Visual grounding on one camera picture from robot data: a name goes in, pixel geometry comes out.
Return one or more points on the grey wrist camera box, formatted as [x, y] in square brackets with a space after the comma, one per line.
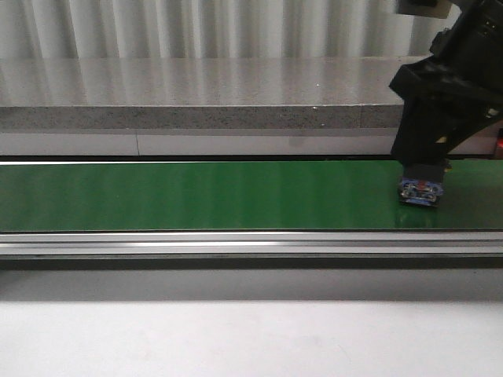
[438, 9]

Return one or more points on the white pleated curtain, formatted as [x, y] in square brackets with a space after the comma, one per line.
[211, 29]

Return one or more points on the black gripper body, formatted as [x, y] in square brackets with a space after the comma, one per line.
[463, 74]

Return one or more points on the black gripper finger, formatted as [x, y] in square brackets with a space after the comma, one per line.
[434, 125]

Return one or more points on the green conveyor belt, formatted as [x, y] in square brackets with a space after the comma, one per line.
[338, 214]

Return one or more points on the grey granite counter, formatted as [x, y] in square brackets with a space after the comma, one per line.
[199, 107]

